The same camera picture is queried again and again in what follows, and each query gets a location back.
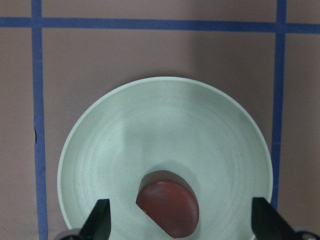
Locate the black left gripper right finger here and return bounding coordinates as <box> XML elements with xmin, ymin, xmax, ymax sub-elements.
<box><xmin>251</xmin><ymin>197</ymin><xmax>300</xmax><ymax>240</ymax></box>

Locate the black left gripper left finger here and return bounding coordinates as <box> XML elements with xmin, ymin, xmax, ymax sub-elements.
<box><xmin>79</xmin><ymin>199</ymin><xmax>111</xmax><ymax>240</ymax></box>

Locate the dark brown bun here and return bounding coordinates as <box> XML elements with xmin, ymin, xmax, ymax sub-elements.
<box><xmin>135</xmin><ymin>170</ymin><xmax>200</xmax><ymax>239</ymax></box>

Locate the light green plate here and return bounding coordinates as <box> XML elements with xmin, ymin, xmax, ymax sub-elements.
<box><xmin>57</xmin><ymin>77</ymin><xmax>273</xmax><ymax>240</ymax></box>

